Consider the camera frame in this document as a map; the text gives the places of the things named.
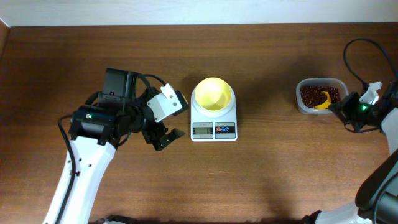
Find red beans in container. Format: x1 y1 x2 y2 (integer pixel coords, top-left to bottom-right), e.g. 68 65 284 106
300 85 341 109

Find clear plastic bean container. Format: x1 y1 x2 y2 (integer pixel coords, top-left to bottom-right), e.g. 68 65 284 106
296 78 348 115

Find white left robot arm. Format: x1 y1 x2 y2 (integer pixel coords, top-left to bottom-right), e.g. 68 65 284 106
44 68 188 223

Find yellow plastic bowl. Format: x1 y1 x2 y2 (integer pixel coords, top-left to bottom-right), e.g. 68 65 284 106
194 77 232 111

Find yellow plastic measuring scoop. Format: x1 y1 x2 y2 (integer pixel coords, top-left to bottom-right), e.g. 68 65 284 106
315 91 331 110

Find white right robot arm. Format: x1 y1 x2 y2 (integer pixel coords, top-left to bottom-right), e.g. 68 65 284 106
300 79 397 224

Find white digital kitchen scale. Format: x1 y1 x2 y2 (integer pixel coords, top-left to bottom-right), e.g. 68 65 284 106
190 86 238 142

